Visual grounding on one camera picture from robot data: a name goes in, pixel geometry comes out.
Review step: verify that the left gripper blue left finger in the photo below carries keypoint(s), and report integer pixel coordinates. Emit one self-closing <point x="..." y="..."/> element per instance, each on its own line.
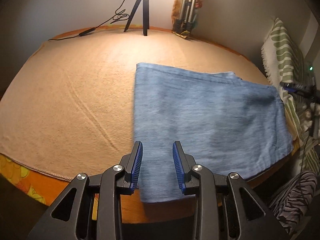
<point x="132" y="166"/>

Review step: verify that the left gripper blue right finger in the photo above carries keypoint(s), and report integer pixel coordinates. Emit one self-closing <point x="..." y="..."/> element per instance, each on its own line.
<point x="182" y="167"/>

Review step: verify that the light blue denim pants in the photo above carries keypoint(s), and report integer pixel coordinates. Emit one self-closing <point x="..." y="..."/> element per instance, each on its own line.
<point x="227" y="124"/>

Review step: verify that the striped grey leg clothing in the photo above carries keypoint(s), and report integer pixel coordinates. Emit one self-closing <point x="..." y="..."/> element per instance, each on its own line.
<point x="291" y="202"/>

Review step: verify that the green white striped pillow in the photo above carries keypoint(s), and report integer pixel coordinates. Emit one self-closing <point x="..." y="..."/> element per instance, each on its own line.
<point x="283" y="61"/>

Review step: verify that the beige bed blanket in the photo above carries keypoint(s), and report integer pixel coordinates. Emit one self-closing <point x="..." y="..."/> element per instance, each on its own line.
<point x="69" y="109"/>

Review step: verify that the folded silver tripod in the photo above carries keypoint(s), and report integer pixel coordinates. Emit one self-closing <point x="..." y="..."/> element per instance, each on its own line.
<point x="183" y="25"/>

